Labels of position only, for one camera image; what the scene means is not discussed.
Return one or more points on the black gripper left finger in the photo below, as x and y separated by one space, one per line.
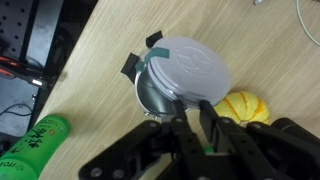
186 143

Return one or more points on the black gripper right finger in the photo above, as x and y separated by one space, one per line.
233 140

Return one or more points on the white round tin lid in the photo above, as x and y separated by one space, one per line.
193 73

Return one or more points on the yellow orange striped pumpkin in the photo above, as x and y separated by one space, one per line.
243 106

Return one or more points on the teal tape tab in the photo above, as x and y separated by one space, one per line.
160 52

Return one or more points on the green tea bottle white cap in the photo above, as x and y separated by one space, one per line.
33 150

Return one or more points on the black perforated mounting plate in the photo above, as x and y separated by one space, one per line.
16 23

